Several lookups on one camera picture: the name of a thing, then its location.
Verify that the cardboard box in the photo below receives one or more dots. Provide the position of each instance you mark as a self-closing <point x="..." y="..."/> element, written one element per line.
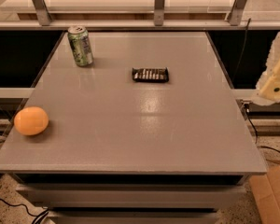
<point x="266" y="192"/>

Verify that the black rxbar chocolate bar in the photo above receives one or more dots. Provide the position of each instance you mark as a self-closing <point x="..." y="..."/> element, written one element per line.
<point x="150" y="75"/>

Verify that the green soda can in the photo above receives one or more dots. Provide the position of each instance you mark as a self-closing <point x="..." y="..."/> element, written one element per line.
<point x="80" y="45"/>

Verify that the metal railing frame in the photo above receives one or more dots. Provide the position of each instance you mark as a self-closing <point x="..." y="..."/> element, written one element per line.
<point x="115" y="15"/>

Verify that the orange fruit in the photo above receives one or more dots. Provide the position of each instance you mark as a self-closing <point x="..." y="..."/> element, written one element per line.
<point x="31" y="120"/>

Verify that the grey table drawer unit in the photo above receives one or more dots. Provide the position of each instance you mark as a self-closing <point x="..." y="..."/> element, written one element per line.
<point x="195" y="196"/>

